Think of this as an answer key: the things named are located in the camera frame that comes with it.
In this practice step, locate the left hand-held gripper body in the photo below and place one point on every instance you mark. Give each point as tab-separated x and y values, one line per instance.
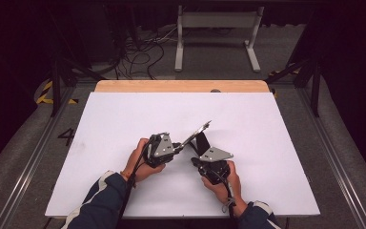
163	148

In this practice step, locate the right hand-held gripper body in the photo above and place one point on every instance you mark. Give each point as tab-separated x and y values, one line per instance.
216	167

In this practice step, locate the person's right hand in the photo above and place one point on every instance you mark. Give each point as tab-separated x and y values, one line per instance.
232	191

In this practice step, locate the person's left hand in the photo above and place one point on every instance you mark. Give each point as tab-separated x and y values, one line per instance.
138	165

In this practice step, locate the orange wristband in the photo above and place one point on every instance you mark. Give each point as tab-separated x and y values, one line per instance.
126	175

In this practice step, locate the white board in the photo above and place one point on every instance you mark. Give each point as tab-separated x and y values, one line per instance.
124	117

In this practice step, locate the dark round table grommet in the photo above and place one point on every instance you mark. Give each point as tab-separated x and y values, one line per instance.
215	91

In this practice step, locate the black metal stand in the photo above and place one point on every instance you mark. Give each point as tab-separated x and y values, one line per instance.
315	89
56	86

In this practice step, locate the yellow and black floor tape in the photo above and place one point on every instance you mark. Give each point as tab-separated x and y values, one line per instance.
46	95

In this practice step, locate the white metal stand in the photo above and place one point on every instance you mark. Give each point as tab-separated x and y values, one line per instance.
217	19

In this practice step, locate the aluminium floor rail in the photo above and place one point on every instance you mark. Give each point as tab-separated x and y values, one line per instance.
333	152
35	156

